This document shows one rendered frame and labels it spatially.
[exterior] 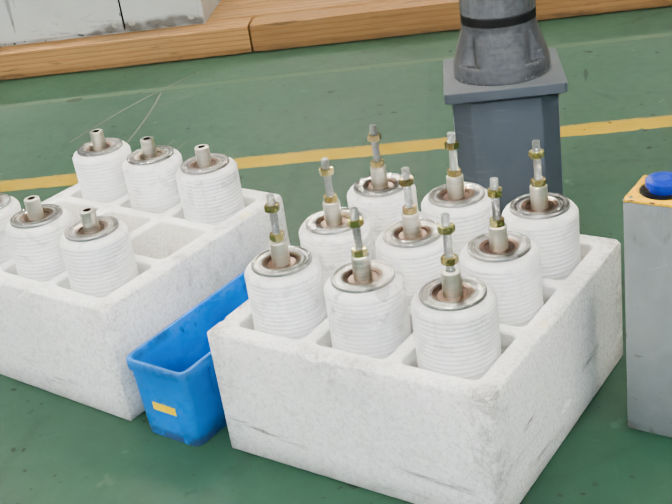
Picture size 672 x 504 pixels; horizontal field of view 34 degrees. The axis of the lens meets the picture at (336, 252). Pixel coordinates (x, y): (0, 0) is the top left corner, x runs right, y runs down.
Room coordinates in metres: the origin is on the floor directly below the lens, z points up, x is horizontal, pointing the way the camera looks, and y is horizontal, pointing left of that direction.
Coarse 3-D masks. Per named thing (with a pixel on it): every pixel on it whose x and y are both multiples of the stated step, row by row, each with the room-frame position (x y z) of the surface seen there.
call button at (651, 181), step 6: (654, 174) 1.12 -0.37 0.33; (660, 174) 1.12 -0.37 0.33; (666, 174) 1.11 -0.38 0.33; (648, 180) 1.11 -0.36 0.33; (654, 180) 1.10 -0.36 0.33; (660, 180) 1.10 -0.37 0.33; (666, 180) 1.10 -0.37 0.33; (648, 186) 1.10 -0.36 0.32; (654, 186) 1.09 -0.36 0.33; (660, 186) 1.09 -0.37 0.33; (666, 186) 1.09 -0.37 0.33; (654, 192) 1.10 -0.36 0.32; (660, 192) 1.09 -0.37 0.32; (666, 192) 1.09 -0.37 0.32
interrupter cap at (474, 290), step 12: (468, 276) 1.08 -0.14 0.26; (432, 288) 1.07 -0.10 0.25; (468, 288) 1.06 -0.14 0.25; (480, 288) 1.05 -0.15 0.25; (420, 300) 1.05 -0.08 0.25; (432, 300) 1.04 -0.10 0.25; (444, 300) 1.04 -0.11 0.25; (456, 300) 1.04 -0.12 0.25; (468, 300) 1.03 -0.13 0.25; (480, 300) 1.03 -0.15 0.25
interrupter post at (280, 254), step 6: (282, 240) 1.20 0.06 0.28; (270, 246) 1.19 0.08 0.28; (276, 246) 1.19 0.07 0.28; (282, 246) 1.19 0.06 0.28; (276, 252) 1.19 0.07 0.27; (282, 252) 1.19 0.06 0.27; (288, 252) 1.19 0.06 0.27; (276, 258) 1.19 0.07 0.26; (282, 258) 1.19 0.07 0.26; (288, 258) 1.19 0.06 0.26; (276, 264) 1.19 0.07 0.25; (282, 264) 1.19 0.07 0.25
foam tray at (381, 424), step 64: (576, 320) 1.13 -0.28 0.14; (256, 384) 1.14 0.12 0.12; (320, 384) 1.08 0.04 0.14; (384, 384) 1.03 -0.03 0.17; (448, 384) 0.99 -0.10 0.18; (512, 384) 0.99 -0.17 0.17; (576, 384) 1.13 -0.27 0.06; (256, 448) 1.15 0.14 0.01; (320, 448) 1.09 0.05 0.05; (384, 448) 1.03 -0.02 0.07; (448, 448) 0.98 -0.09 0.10; (512, 448) 0.98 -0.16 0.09
